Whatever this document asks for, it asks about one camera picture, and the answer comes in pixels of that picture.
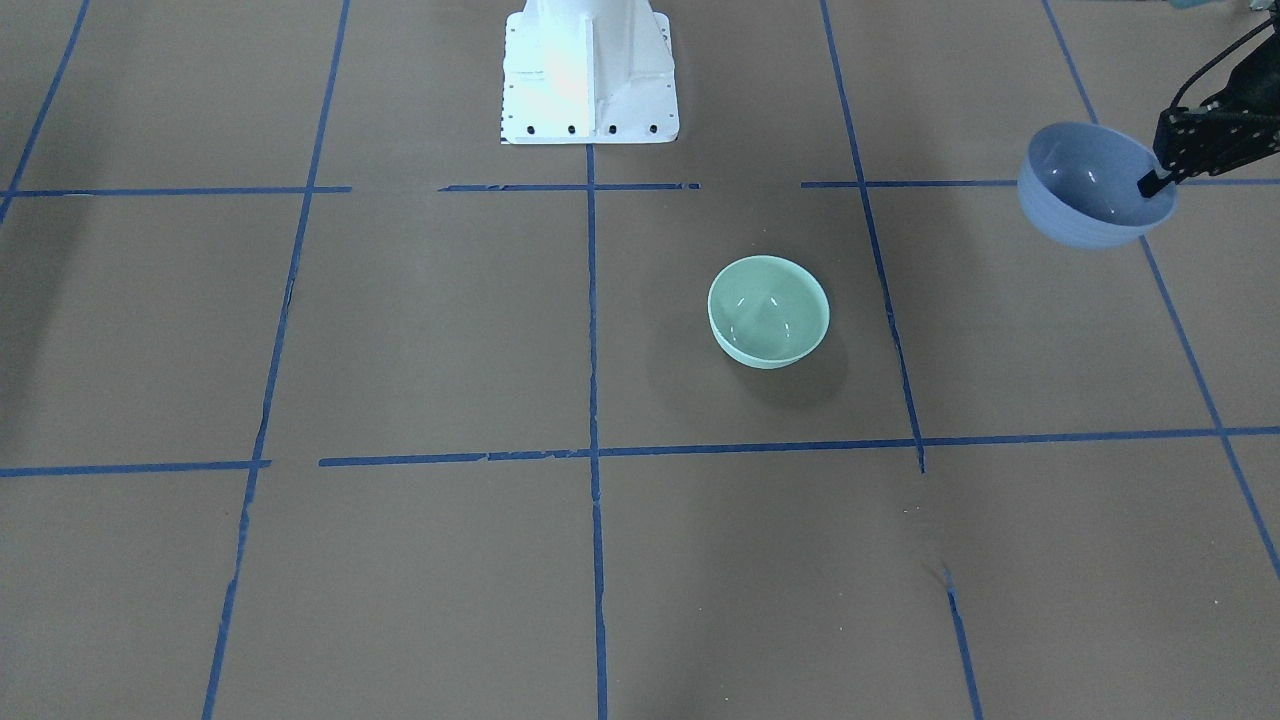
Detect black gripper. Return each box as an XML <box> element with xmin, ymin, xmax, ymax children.
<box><xmin>1137</xmin><ymin>35</ymin><xmax>1279</xmax><ymax>199</ymax></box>

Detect blue bowl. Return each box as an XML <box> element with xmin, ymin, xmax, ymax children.
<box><xmin>1016</xmin><ymin>122</ymin><xmax>1178</xmax><ymax>249</ymax></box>

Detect green bowl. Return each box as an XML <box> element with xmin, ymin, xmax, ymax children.
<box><xmin>707</xmin><ymin>255</ymin><xmax>831</xmax><ymax>370</ymax></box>

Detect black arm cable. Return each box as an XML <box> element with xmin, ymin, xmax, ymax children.
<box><xmin>1170</xmin><ymin>15</ymin><xmax>1280</xmax><ymax>111</ymax></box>

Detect white pedestal column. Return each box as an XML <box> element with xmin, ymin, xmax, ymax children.
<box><xmin>500</xmin><ymin>1</ymin><xmax>681</xmax><ymax>145</ymax></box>

